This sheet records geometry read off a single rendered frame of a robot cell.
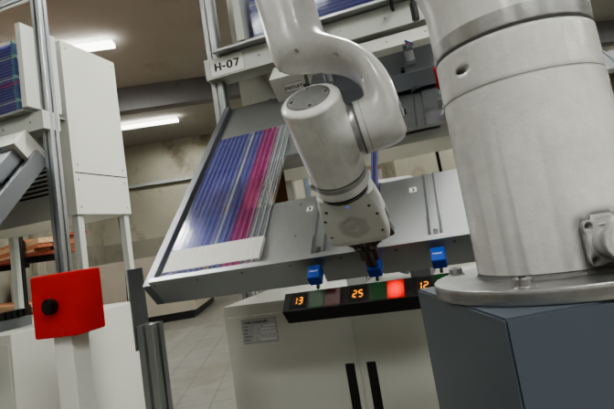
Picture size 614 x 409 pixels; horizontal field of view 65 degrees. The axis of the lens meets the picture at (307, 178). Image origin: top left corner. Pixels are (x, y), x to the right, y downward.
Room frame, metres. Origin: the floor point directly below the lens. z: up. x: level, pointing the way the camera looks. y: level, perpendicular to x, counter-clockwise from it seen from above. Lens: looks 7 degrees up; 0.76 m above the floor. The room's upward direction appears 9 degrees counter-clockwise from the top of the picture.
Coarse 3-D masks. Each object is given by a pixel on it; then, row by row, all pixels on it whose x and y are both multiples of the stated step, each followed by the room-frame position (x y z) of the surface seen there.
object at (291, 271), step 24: (408, 240) 0.84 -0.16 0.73; (432, 240) 0.83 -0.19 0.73; (456, 240) 0.82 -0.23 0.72; (264, 264) 0.92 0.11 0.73; (288, 264) 0.91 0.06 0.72; (312, 264) 0.90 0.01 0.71; (336, 264) 0.90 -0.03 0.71; (360, 264) 0.89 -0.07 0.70; (384, 264) 0.88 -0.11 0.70; (408, 264) 0.88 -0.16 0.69; (456, 264) 0.87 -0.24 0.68; (168, 288) 1.00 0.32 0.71; (192, 288) 1.00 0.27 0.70; (216, 288) 0.99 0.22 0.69; (240, 288) 0.98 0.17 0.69; (264, 288) 0.97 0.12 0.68
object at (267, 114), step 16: (400, 96) 1.22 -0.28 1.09; (416, 96) 1.20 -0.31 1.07; (432, 96) 1.17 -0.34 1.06; (240, 112) 1.46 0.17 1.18; (256, 112) 1.43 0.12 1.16; (272, 112) 1.39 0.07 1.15; (416, 112) 1.14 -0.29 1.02; (432, 112) 1.12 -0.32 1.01; (224, 128) 1.42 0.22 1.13; (240, 128) 1.39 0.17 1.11; (256, 128) 1.36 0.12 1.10; (416, 128) 1.11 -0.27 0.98; (432, 128) 1.15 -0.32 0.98
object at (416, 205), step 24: (384, 192) 0.98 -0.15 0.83; (408, 192) 0.96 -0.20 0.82; (432, 192) 0.94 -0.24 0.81; (456, 192) 0.92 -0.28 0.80; (288, 216) 1.03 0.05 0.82; (312, 216) 1.00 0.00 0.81; (408, 216) 0.91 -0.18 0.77; (432, 216) 0.89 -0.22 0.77; (456, 216) 0.87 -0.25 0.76; (288, 240) 0.98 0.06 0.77; (312, 240) 0.94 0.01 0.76; (384, 240) 0.89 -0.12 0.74
